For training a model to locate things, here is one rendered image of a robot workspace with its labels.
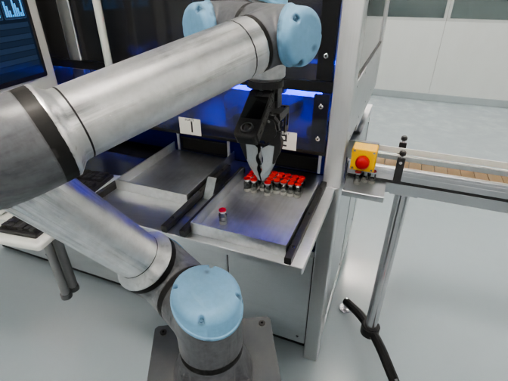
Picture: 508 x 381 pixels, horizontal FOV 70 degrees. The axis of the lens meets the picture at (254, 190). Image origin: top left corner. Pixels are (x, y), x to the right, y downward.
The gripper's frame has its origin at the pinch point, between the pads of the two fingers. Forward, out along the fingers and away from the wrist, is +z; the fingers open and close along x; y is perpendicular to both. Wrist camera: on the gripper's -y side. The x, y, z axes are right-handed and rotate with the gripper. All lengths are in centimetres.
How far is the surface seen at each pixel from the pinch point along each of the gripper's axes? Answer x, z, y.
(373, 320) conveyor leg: -31, 90, 54
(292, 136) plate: 5.0, 5.8, 38.8
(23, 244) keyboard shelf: 68, 29, -14
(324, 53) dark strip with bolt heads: -2.7, -19.2, 39.5
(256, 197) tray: 10.8, 21.3, 24.0
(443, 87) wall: -70, 90, 501
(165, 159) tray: 52, 21, 36
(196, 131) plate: 39, 9, 38
